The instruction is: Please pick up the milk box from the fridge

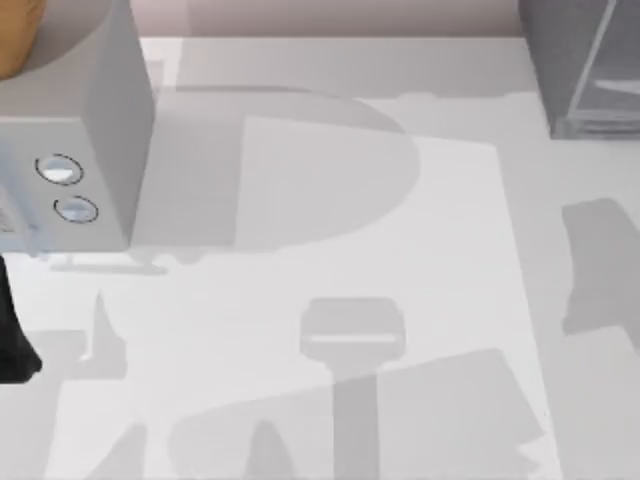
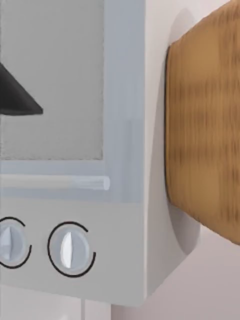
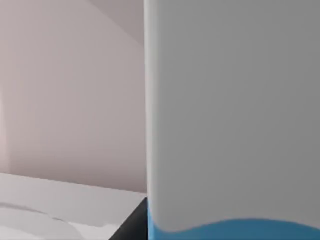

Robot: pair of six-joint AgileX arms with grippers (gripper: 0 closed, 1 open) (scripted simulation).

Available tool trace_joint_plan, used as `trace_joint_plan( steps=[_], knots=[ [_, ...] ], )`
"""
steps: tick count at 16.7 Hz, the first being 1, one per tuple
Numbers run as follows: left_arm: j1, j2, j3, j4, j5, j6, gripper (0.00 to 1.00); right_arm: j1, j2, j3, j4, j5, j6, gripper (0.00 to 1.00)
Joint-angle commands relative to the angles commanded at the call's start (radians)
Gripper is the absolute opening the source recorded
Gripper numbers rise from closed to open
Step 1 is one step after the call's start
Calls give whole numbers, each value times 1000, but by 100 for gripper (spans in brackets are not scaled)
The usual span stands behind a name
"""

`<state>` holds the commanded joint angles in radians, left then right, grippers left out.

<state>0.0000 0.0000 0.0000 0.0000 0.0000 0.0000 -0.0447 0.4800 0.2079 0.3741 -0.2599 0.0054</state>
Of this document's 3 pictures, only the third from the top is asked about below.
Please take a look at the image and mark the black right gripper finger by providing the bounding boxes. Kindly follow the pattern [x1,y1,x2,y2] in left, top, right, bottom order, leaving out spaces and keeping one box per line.
[107,196,150,240]

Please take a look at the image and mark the white and blue bottle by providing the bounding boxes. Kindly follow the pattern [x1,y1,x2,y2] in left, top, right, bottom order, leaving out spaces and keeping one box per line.
[143,0,320,240]

